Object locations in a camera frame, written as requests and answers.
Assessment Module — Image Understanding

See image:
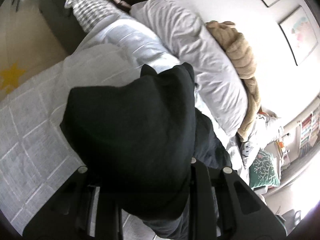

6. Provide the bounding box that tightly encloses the black coat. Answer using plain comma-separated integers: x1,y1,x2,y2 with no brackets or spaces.
60,63,231,239

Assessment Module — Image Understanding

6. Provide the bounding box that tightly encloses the green coral pattern cushion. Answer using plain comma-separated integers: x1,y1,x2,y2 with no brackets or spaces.
249,150,280,189

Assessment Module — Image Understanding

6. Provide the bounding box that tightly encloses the grey checked duvet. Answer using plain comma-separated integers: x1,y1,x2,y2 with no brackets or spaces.
0,17,246,240

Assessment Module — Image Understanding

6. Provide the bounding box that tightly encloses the white patterned cushion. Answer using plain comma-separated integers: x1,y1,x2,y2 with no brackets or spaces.
240,113,283,169

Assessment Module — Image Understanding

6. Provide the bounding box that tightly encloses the bookshelf with books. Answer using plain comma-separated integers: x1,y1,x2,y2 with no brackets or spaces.
298,108,319,157

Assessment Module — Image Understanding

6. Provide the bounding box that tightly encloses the white pillow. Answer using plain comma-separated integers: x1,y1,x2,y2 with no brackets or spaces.
130,0,248,137

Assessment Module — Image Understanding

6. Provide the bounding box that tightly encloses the yellow star rug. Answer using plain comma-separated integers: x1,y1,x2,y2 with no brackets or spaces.
1,62,26,94

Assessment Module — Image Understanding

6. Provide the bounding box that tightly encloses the beige plush blanket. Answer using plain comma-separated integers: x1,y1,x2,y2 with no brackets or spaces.
206,21,261,141

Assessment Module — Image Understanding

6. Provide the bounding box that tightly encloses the framed picture lower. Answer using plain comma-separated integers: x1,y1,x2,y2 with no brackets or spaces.
279,6,318,66

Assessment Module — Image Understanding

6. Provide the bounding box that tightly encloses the checked bed sheet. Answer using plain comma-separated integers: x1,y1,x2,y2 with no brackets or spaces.
64,0,129,33

